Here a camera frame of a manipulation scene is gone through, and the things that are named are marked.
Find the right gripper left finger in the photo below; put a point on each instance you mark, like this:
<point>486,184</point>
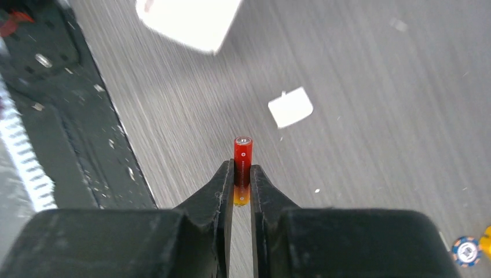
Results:
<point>190,240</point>

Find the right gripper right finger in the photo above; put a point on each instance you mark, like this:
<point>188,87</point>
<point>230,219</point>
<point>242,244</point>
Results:
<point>291,241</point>

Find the white remote control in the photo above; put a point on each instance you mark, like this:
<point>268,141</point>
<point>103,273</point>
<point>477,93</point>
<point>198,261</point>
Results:
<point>201,25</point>

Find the white battery cover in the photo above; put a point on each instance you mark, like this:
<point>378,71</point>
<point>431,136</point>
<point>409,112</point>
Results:
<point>290,108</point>

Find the red AAA battery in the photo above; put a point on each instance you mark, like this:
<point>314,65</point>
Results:
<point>243,147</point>

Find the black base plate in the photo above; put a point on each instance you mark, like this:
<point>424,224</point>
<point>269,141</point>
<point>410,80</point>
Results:
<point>76,149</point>

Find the yellow triangular plastic frame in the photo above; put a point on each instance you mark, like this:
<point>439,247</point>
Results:
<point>485,242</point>

